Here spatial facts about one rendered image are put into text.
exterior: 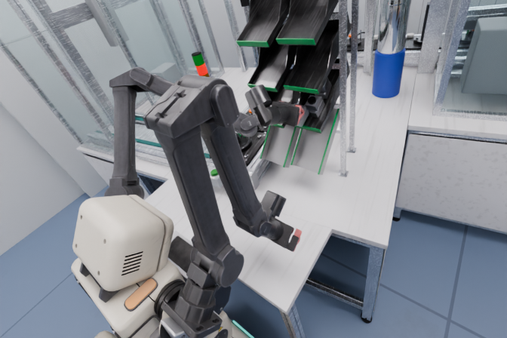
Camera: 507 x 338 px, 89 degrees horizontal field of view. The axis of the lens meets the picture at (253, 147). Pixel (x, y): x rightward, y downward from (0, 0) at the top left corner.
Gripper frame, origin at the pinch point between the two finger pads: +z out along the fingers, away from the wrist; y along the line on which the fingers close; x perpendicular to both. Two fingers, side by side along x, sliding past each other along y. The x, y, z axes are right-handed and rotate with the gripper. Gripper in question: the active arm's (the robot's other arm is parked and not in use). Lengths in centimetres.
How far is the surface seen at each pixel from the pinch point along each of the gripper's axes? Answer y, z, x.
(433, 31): -19, 114, -42
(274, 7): 14.8, -1.5, -33.4
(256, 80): 18.0, -2.6, -8.4
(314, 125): -5.2, 6.0, 4.9
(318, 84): -6.5, -0.3, -10.7
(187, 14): 61, -3, -31
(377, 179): -26, 34, 28
